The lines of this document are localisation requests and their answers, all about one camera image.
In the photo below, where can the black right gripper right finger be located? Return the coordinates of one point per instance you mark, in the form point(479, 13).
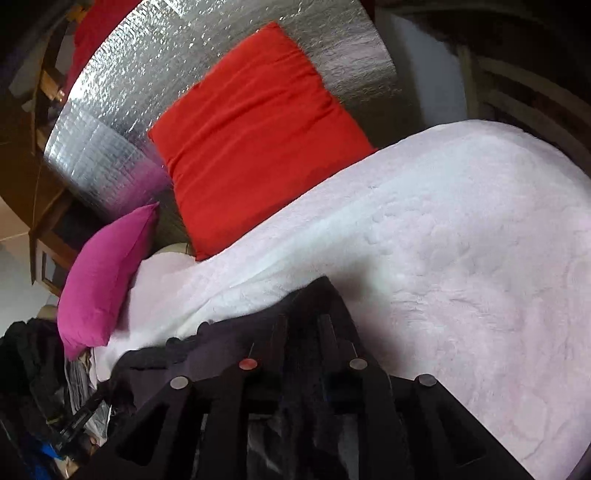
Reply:
point(407, 429)

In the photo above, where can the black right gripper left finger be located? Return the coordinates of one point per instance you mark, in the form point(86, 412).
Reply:
point(194, 411)

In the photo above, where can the dark plaid padded jacket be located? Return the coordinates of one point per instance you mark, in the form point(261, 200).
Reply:
point(287, 392)

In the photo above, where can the dark clothes pile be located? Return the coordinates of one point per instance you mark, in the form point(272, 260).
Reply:
point(40, 392)

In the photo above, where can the magenta pillow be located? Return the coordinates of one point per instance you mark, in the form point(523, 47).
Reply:
point(97, 284)

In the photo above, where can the white pink bed blanket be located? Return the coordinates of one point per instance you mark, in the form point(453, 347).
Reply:
point(462, 251)

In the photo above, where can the red pillow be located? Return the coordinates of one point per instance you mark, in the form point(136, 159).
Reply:
point(258, 131)

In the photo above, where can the wooden shelf unit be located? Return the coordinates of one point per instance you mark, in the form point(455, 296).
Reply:
point(500, 91)

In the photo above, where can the wooden nightstand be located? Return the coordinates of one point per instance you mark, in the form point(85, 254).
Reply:
point(29, 188)

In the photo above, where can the red hanging cloth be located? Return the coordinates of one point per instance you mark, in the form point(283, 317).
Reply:
point(102, 18)

